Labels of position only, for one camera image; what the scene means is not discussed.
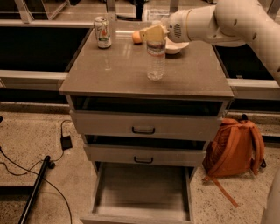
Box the grey drawer cabinet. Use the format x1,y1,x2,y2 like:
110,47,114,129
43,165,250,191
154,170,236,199
59,20,235,224

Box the middle grey drawer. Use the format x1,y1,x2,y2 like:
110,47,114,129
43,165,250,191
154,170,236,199
84,144,206,167

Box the black power adapter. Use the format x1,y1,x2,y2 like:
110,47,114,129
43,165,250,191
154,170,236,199
60,136,73,151

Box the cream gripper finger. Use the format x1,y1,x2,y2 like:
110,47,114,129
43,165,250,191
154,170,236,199
139,24,168,41

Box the black pole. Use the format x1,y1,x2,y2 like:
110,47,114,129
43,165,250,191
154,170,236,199
18,156,51,224

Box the bottom grey drawer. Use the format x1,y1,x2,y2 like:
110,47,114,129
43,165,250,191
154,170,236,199
80,163,194,224

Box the orange fruit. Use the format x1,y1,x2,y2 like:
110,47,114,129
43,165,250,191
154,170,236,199
132,31,142,44

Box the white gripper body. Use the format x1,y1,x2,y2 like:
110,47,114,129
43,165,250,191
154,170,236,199
162,10,191,43

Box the grey drawer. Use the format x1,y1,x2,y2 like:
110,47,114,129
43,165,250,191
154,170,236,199
70,110,221,141
84,144,206,167
80,163,194,224

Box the black cable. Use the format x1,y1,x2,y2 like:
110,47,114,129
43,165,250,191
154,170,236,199
0,119,74,224

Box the top grey drawer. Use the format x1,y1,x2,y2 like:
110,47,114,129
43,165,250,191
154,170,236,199
70,110,221,141

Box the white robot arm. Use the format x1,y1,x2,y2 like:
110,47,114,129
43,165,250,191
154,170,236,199
140,0,280,224

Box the orange backpack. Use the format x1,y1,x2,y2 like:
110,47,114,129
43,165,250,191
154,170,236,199
202,114,266,207

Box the clear plastic water bottle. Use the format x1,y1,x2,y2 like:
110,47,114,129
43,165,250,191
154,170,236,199
146,39,165,81

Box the white bowl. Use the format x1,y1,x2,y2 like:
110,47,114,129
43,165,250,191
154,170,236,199
165,38,189,55

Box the white green soda can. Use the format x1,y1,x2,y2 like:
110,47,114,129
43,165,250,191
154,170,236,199
94,17,111,49

